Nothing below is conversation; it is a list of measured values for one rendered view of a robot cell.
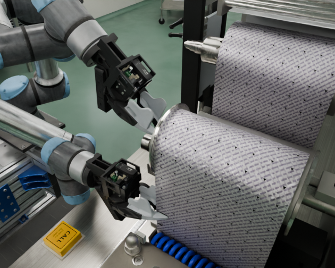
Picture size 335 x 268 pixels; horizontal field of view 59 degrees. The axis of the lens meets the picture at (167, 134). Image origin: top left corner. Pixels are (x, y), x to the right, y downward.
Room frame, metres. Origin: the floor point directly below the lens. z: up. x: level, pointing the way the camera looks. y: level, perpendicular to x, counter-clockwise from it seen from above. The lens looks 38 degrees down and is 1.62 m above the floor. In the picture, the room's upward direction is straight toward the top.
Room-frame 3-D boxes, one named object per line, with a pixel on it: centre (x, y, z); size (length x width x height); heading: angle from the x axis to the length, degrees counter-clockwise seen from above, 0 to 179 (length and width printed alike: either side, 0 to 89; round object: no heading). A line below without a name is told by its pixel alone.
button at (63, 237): (0.44, 0.28, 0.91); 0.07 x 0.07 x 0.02; 57
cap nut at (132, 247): (0.35, 0.07, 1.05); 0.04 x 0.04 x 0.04
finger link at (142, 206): (0.39, 0.04, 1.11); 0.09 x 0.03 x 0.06; 56
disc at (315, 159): (0.31, -0.22, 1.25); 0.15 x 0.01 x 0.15; 147
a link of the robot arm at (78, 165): (0.51, 0.19, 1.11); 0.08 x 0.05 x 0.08; 147
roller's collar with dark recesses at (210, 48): (0.67, -0.12, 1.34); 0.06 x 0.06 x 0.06; 57
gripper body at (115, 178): (0.46, 0.12, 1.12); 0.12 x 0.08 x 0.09; 57
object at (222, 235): (0.33, -0.08, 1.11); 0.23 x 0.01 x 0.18; 57
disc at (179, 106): (0.45, -0.01, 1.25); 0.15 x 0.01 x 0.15; 147
